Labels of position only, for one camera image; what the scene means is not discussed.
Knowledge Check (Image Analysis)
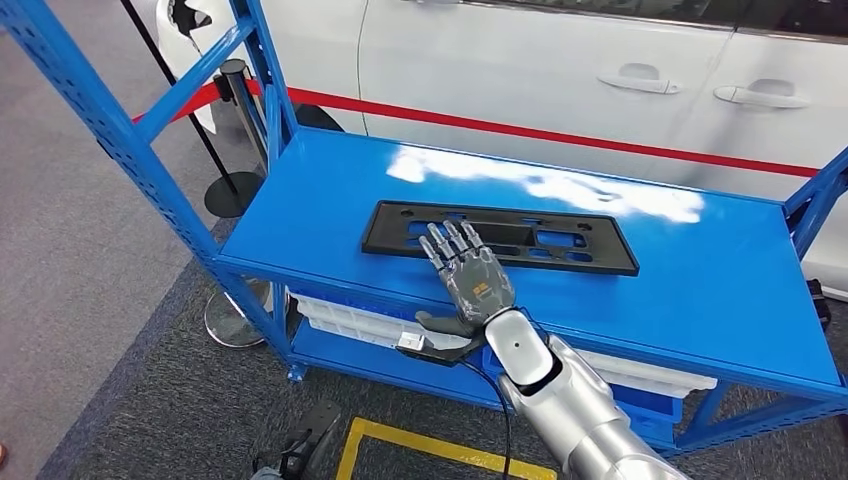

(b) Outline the white plastic bin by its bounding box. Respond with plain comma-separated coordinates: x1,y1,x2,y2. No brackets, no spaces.
307,317,713,400
291,294,719,392

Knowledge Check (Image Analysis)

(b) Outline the long black plastic part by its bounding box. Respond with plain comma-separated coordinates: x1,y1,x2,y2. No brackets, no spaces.
361,200,641,278

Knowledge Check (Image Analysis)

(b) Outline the red barrier belt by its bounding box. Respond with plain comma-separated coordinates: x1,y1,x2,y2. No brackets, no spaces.
131,78,821,179

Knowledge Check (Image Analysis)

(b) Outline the black left wrist camera bracket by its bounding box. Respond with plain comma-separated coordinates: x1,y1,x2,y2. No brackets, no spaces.
251,400,342,480

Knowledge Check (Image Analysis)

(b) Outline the black camera cable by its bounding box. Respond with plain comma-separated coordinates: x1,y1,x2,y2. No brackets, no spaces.
462,359,516,480

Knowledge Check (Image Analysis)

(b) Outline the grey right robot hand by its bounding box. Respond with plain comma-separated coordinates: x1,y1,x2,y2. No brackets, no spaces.
415,220,517,337

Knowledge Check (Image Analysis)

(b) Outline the white car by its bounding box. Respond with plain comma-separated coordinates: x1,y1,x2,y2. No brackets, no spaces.
155,0,848,299

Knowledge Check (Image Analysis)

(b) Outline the yellow floor tape square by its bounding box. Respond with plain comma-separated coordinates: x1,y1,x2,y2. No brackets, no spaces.
335,417,558,480

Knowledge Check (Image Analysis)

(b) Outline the blue metal shelf rack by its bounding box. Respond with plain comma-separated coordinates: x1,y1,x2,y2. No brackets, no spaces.
0,0,848,460

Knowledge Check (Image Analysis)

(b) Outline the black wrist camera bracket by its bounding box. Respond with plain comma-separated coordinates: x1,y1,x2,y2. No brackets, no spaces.
397,331,490,368
251,400,342,480

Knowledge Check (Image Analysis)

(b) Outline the black right wrist camera bracket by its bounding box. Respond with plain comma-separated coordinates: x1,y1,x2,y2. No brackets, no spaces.
397,331,490,368

